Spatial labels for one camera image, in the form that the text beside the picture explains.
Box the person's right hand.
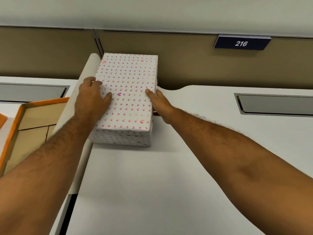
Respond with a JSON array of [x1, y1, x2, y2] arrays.
[[145, 89, 177, 125]]

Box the orange cardboard box lid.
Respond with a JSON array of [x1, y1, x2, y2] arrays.
[[0, 97, 70, 178]]

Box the grey desk cable flap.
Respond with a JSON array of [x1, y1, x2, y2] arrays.
[[234, 93, 313, 118], [0, 83, 68, 104]]

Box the heart print gift box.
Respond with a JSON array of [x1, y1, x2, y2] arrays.
[[88, 53, 159, 147]]

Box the tan partition panel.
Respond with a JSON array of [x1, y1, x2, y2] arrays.
[[0, 26, 103, 80], [94, 29, 313, 91]]

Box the person's right forearm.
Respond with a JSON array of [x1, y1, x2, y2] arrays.
[[171, 108, 313, 235]]

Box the person's left hand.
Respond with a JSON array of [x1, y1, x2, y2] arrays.
[[74, 76, 113, 124]]

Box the person's left forearm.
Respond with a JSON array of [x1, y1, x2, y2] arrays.
[[0, 117, 99, 235]]

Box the dark blue number sign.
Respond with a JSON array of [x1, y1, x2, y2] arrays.
[[213, 34, 272, 51]]

